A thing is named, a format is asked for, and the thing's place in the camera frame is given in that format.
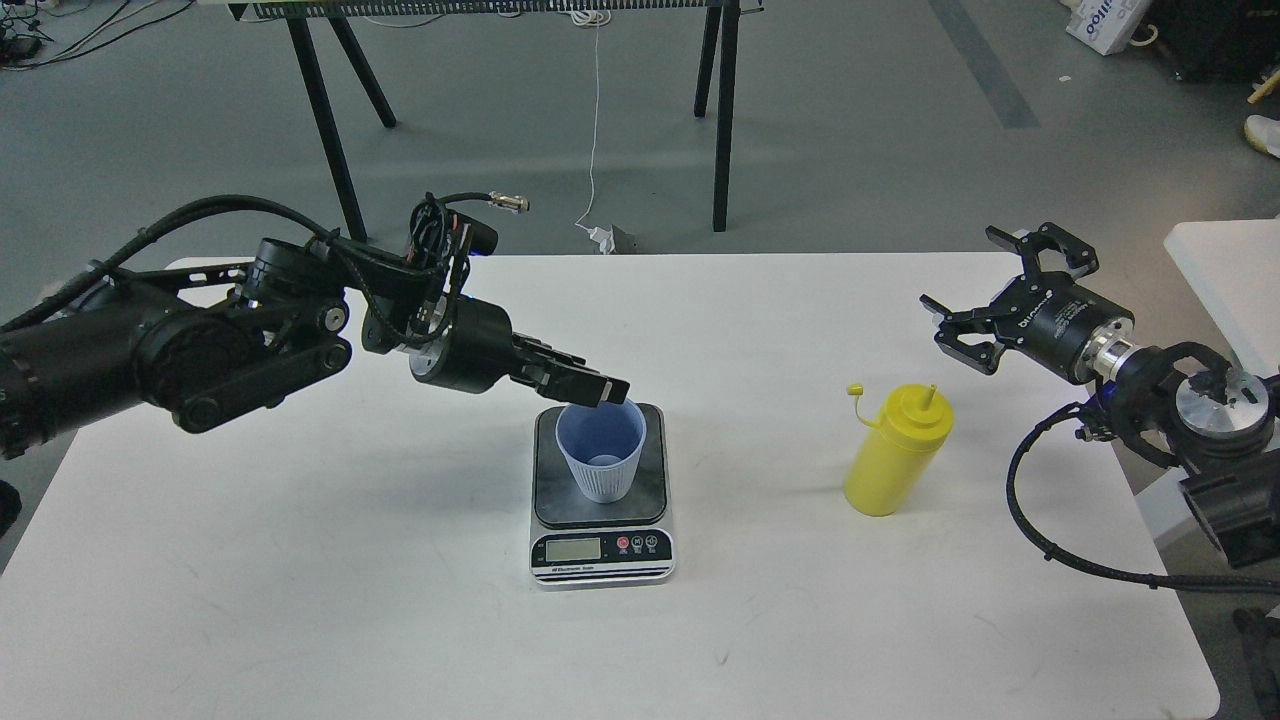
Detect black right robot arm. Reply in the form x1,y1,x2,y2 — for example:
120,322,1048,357
922,223,1277,568

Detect black metal background table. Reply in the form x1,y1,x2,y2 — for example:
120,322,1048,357
225,1,768,246

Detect blue plastic cup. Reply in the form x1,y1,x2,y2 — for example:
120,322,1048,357
556,400,646,503

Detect yellow squeeze bottle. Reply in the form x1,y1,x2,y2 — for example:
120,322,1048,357
844,384,955,518

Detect white hanging cable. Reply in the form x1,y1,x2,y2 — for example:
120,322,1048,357
572,8,613,241

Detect white cardboard box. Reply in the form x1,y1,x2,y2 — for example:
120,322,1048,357
1060,1,1158,56

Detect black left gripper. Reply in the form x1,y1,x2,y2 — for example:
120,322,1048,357
410,297,630,407

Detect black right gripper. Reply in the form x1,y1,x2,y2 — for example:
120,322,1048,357
919,222,1135,386

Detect white side table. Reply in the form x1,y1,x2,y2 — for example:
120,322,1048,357
1137,217,1279,547

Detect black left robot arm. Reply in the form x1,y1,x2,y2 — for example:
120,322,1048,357
3,192,628,459

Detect digital kitchen scale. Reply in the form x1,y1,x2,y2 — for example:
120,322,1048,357
529,404,677,589

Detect white power adapter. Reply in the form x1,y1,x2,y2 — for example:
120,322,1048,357
588,225,640,255

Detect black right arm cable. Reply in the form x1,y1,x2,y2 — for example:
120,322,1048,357
1005,400,1280,596

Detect white shoe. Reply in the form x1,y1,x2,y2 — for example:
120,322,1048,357
1242,114,1280,158

